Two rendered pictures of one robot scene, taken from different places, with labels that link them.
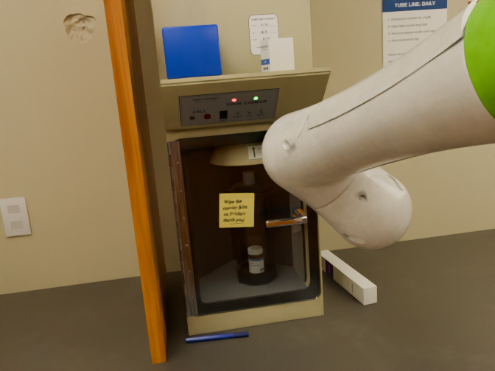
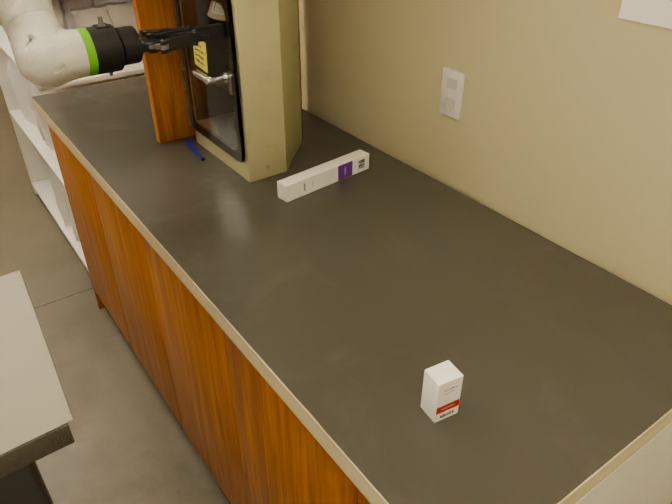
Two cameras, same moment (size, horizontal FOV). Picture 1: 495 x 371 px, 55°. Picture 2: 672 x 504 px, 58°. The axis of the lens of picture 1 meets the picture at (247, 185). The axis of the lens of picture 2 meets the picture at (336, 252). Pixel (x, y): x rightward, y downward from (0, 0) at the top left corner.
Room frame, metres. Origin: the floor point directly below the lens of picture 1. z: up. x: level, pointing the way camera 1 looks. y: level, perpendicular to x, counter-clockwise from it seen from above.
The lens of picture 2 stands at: (0.60, -1.49, 1.65)
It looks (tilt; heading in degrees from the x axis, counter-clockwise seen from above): 34 degrees down; 63
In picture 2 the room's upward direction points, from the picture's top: straight up
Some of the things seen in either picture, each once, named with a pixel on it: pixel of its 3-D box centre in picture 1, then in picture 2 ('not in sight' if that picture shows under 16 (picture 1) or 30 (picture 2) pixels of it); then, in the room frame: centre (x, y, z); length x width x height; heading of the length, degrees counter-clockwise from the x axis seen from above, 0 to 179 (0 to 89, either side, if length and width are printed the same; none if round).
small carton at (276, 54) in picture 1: (277, 55); not in sight; (0.97, -0.08, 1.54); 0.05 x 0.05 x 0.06; 17
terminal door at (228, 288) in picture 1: (250, 223); (208, 70); (1.01, 0.00, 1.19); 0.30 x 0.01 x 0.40; 98
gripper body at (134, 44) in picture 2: not in sight; (139, 43); (0.83, -0.14, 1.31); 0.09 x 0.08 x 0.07; 8
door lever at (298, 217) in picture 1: (285, 218); (209, 76); (0.99, -0.08, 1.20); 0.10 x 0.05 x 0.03; 98
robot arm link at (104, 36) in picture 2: not in sight; (104, 47); (0.76, -0.15, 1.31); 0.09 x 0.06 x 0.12; 98
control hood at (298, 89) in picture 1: (244, 99); not in sight; (0.96, -0.01, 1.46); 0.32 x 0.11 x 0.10; 98
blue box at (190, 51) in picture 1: (191, 53); not in sight; (0.94, 0.09, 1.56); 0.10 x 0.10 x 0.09; 8
